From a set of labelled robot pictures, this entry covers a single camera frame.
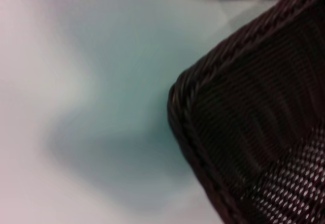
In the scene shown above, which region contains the dark brown woven plastic basket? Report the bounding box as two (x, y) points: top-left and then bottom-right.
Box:
(167, 0), (325, 224)

